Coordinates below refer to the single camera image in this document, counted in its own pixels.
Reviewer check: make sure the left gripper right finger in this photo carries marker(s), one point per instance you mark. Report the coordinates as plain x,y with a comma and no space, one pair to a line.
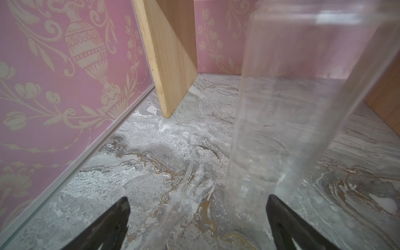
289,229

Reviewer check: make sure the white lid glass jar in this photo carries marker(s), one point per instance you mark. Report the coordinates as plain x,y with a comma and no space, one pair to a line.
275,144

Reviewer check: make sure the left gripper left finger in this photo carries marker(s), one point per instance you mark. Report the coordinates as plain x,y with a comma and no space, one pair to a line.
107,232

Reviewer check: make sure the wooden two-tier shelf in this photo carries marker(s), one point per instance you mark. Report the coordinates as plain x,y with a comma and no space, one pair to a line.
168,30

